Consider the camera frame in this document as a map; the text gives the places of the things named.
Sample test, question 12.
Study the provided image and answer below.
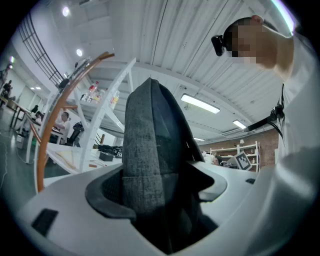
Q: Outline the black bag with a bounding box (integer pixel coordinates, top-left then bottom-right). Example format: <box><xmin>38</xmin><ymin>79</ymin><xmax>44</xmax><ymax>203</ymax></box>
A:
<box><xmin>69</xmin><ymin>121</ymin><xmax>85</xmax><ymax>147</ymax></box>

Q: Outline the person's head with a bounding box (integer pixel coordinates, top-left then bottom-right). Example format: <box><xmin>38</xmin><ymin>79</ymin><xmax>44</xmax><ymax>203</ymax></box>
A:
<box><xmin>224</xmin><ymin>14</ymin><xmax>296</xmax><ymax>81</ymax></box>

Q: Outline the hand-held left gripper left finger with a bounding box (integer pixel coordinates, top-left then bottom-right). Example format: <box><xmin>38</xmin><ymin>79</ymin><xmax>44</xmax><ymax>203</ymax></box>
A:
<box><xmin>14</xmin><ymin>162</ymin><xmax>166</xmax><ymax>256</ymax></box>

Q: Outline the long ceiling lamp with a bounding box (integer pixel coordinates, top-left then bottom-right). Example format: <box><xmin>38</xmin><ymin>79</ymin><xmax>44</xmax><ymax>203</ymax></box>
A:
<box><xmin>180</xmin><ymin>92</ymin><xmax>221</xmax><ymax>115</ymax></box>
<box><xmin>232</xmin><ymin>119</ymin><xmax>248</xmax><ymax>130</ymax></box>

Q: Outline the black head-worn camera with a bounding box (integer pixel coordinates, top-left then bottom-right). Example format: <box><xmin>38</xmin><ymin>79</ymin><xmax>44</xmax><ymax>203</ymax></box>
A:
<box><xmin>211</xmin><ymin>32</ymin><xmax>234</xmax><ymax>57</ymax></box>

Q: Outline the black monitor mount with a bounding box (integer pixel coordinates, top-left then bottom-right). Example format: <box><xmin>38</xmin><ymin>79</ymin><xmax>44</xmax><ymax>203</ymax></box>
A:
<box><xmin>267</xmin><ymin>83</ymin><xmax>288</xmax><ymax>140</ymax></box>

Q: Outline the clear bottle with yellow label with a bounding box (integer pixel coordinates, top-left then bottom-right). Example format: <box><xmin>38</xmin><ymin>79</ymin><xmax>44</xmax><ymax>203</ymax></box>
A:
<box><xmin>109</xmin><ymin>89</ymin><xmax>121</xmax><ymax>110</ymax></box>

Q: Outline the small black box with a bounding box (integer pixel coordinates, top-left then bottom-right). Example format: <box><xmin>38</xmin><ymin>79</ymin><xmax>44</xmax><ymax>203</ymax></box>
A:
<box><xmin>98</xmin><ymin>151</ymin><xmax>119</xmax><ymax>163</ymax></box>

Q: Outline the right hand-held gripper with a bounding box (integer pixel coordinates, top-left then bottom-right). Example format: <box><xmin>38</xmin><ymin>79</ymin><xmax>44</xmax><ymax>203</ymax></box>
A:
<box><xmin>232</xmin><ymin>150</ymin><xmax>253</xmax><ymax>172</ymax></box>

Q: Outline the clear bottle with red cap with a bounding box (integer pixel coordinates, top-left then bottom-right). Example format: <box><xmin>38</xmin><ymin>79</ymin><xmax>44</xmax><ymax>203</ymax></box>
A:
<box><xmin>87</xmin><ymin>81</ymin><xmax>100</xmax><ymax>102</ymax></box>

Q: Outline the person's white shirt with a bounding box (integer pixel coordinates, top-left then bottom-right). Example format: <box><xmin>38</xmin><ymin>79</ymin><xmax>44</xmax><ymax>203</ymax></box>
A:
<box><xmin>274</xmin><ymin>31</ymin><xmax>320</xmax><ymax>167</ymax></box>

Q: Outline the white open bookshelf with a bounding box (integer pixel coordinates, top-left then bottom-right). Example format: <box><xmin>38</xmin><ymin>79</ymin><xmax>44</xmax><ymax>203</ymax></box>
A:
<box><xmin>209</xmin><ymin>140</ymin><xmax>261</xmax><ymax>172</ymax></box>

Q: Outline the black chest monitor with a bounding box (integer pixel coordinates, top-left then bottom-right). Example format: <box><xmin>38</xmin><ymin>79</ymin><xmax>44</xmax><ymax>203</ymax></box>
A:
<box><xmin>245</xmin><ymin>116</ymin><xmax>276</xmax><ymax>133</ymax></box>

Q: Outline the black balcony railing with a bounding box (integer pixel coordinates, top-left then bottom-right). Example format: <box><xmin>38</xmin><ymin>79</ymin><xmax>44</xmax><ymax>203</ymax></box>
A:
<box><xmin>17</xmin><ymin>12</ymin><xmax>65</xmax><ymax>87</ymax></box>

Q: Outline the dark grey fabric backpack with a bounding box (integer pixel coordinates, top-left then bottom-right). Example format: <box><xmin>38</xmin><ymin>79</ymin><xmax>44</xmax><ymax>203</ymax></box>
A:
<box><xmin>121</xmin><ymin>77</ymin><xmax>219</xmax><ymax>255</ymax></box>

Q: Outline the white metal shelf unit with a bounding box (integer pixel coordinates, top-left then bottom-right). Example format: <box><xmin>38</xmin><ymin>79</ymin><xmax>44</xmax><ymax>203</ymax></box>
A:
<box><xmin>26</xmin><ymin>57</ymin><xmax>137</xmax><ymax>176</ymax></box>

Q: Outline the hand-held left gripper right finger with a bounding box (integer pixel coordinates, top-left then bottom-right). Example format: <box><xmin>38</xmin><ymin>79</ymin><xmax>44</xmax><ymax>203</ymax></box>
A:
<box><xmin>172</xmin><ymin>146</ymin><xmax>318</xmax><ymax>256</ymax></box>

